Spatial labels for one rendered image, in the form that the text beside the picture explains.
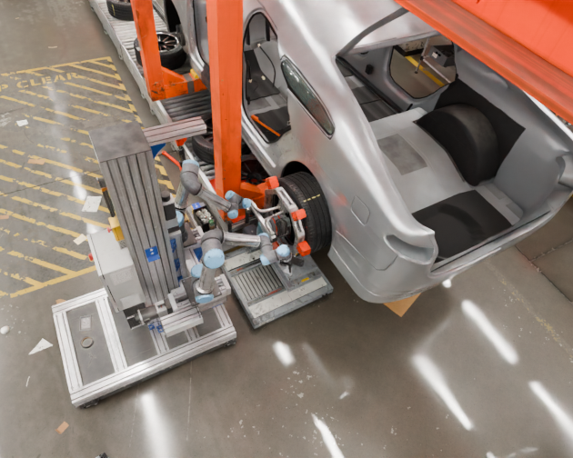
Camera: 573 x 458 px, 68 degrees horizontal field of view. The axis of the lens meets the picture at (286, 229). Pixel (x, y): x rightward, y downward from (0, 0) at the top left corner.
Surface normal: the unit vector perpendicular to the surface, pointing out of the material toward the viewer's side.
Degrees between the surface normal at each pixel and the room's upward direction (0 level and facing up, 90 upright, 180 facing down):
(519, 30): 90
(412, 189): 22
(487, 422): 0
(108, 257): 0
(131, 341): 0
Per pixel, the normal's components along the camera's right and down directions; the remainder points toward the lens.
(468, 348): 0.09, -0.62
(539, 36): -0.87, 0.33
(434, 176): 0.27, -0.32
